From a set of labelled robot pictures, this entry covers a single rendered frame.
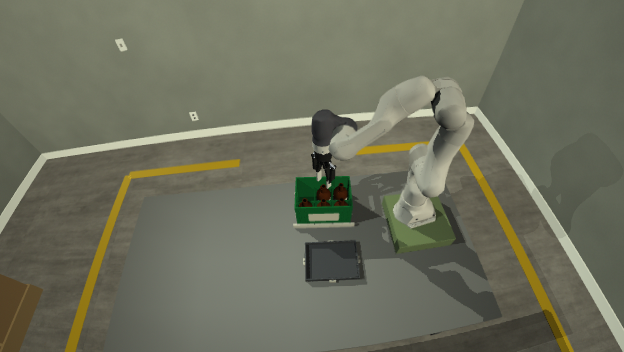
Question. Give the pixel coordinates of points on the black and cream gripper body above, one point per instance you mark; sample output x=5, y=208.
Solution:
x=327, y=158

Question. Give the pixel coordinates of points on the green bottle crate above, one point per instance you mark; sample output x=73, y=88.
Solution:
x=306, y=187

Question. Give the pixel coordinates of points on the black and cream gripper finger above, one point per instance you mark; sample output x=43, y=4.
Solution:
x=330, y=173
x=316, y=166

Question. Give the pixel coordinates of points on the brown glass bottle with white label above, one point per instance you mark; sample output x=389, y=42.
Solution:
x=323, y=193

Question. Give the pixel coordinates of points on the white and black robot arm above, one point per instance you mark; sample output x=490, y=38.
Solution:
x=430, y=163

